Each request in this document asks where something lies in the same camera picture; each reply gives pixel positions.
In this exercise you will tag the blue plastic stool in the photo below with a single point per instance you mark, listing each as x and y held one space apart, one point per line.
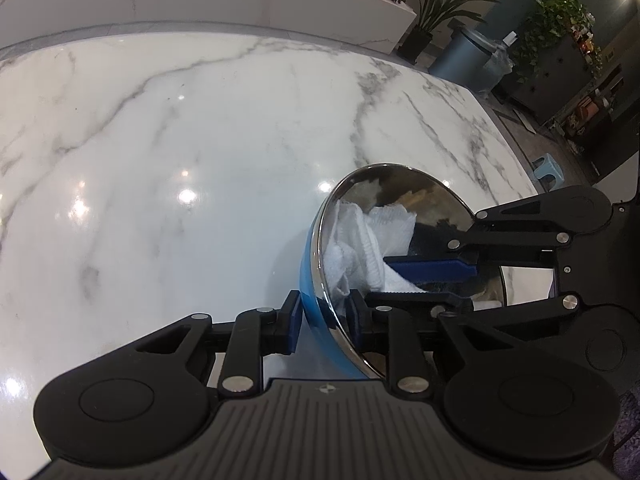
547 170

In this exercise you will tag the blue steel bowl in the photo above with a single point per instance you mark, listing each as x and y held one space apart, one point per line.
440 205

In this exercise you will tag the clear plastic bag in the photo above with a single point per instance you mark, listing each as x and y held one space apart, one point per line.
500 62

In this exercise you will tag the potted long-leaf plant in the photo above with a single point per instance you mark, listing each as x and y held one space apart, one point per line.
415 45

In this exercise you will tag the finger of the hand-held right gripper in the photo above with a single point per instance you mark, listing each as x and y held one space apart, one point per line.
430 267
420 298

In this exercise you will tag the green ivy plant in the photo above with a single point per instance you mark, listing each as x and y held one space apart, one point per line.
555 10

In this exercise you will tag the white cleaning cloth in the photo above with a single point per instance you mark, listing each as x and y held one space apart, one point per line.
360 245

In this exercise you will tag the grey trash can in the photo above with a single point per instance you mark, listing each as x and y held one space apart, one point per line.
460 60

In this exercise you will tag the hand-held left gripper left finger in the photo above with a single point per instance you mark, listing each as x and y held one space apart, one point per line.
295 321

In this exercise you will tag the dark cabinet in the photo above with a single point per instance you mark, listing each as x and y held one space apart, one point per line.
560 75

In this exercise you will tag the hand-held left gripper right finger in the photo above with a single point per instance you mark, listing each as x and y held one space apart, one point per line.
356 319

